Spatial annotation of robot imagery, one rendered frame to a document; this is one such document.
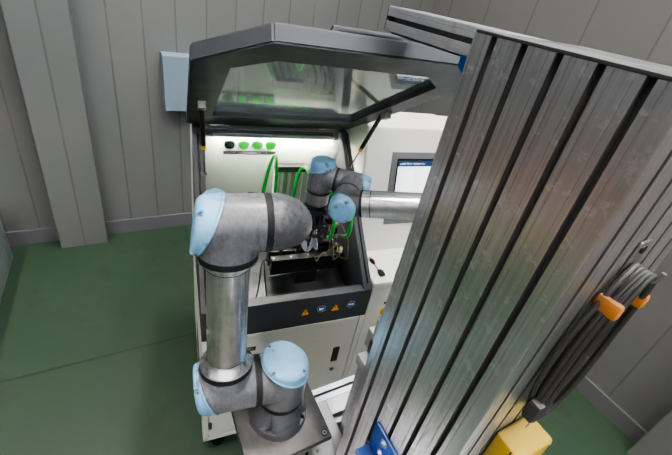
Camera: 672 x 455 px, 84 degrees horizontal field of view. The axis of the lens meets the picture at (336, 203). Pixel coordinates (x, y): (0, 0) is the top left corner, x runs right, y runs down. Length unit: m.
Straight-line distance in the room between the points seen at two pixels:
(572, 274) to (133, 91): 2.89
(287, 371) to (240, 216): 0.42
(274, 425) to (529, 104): 0.91
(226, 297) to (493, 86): 0.59
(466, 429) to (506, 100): 0.48
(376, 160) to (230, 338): 1.08
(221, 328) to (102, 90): 2.43
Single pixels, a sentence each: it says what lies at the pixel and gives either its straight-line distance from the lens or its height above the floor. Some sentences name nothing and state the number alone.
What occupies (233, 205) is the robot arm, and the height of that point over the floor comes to 1.68.
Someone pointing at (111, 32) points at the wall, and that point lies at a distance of 2.97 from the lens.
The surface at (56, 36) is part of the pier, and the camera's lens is 2.87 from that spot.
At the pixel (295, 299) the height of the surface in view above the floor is 0.95.
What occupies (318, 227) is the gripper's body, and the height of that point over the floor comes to 1.38.
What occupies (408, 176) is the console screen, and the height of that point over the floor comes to 1.34.
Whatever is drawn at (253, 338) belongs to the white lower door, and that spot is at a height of 0.76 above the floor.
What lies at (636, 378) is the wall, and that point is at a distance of 3.03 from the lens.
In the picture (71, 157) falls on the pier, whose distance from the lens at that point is 3.11.
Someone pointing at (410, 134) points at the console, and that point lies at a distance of 1.75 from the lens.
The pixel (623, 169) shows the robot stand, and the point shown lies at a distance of 0.44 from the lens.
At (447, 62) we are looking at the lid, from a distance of 0.95.
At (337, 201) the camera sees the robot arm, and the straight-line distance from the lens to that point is 0.97.
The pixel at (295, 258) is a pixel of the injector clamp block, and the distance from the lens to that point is 1.69.
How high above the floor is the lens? 2.05
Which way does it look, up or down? 30 degrees down
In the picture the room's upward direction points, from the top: 11 degrees clockwise
